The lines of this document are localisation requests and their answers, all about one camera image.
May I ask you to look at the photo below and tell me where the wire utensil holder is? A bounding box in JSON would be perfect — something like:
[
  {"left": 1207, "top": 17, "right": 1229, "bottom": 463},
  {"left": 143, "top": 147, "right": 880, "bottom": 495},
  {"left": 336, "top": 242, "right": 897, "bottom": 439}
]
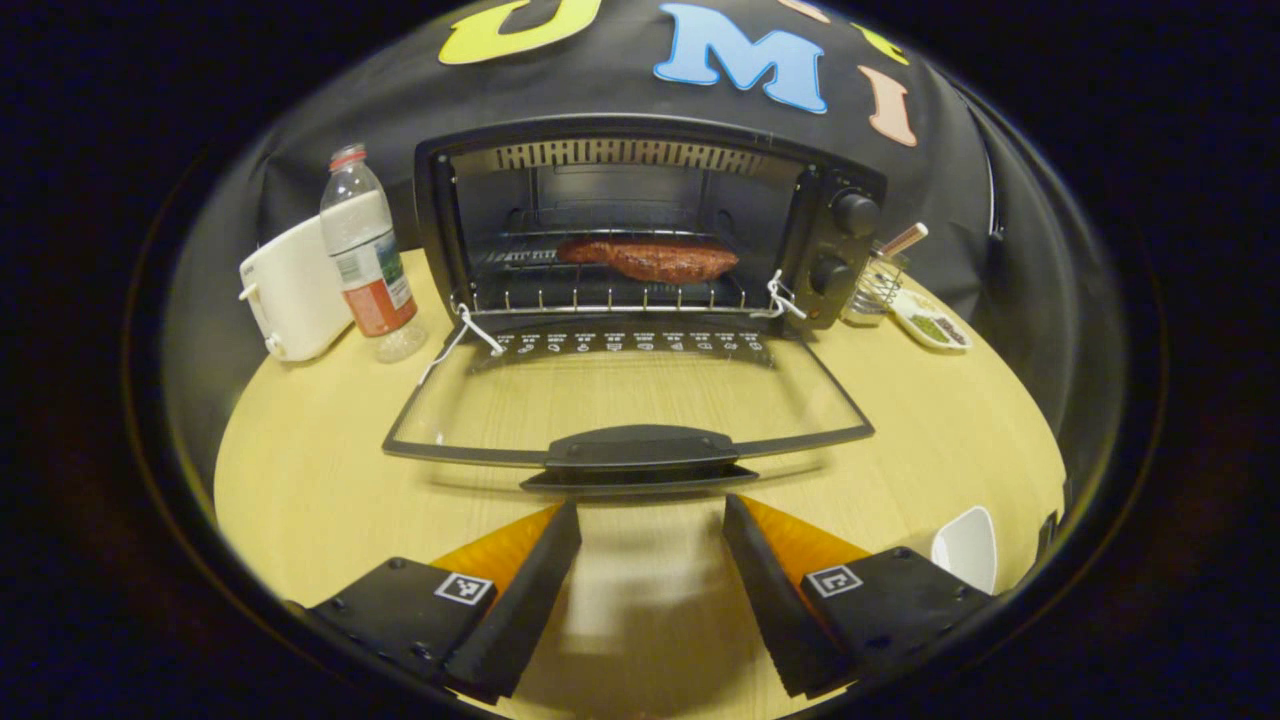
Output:
[{"left": 843, "top": 222, "right": 929, "bottom": 328}]

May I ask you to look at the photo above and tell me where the brown grilled meat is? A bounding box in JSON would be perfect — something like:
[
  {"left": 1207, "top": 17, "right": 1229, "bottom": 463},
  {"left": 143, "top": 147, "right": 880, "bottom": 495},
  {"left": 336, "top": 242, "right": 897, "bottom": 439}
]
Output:
[{"left": 557, "top": 236, "right": 741, "bottom": 286}]

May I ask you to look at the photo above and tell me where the black backdrop cloth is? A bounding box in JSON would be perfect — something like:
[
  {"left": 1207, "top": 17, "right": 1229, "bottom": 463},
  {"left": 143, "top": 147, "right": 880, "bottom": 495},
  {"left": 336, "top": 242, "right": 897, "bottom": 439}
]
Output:
[{"left": 165, "top": 0, "right": 1126, "bottom": 501}]

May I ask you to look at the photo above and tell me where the clear plastic water bottle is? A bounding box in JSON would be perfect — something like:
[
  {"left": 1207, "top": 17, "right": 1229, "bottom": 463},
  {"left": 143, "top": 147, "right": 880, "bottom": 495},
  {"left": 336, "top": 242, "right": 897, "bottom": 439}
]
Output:
[{"left": 320, "top": 144, "right": 429, "bottom": 363}]

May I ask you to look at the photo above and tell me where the white toaster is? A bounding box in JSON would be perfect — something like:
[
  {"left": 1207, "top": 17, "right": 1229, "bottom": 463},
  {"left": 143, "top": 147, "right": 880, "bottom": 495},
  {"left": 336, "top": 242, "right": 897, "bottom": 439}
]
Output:
[{"left": 238, "top": 215, "right": 356, "bottom": 363}]

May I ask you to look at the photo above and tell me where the white divided spice dish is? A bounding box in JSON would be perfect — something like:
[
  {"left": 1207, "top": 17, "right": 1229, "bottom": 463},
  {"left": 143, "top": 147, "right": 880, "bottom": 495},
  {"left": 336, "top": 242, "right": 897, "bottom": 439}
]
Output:
[{"left": 888, "top": 290, "right": 973, "bottom": 351}]

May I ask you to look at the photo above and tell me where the black electric oven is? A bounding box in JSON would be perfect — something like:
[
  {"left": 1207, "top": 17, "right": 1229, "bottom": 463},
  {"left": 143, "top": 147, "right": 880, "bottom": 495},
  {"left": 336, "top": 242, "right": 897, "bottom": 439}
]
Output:
[{"left": 383, "top": 113, "right": 888, "bottom": 498}]

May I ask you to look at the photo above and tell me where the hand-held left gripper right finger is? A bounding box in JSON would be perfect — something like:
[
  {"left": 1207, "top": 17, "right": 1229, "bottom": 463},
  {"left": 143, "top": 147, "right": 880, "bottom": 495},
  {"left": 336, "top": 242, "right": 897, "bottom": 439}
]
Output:
[{"left": 722, "top": 493, "right": 1001, "bottom": 701}]

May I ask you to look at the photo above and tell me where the metal oven rack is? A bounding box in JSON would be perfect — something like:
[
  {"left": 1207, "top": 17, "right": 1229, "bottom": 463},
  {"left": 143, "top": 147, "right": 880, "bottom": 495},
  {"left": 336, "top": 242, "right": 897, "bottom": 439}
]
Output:
[{"left": 470, "top": 232, "right": 751, "bottom": 313}]

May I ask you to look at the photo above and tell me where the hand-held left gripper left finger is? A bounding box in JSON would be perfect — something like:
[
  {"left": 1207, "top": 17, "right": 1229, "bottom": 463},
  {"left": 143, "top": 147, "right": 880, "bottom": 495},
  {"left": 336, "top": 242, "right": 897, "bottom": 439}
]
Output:
[{"left": 300, "top": 500, "right": 583, "bottom": 706}]

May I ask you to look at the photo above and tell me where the white rectangular tray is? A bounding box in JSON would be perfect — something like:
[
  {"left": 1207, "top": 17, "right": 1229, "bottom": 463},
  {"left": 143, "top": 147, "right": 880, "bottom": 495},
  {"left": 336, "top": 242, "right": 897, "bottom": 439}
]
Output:
[{"left": 930, "top": 505, "right": 999, "bottom": 596}]

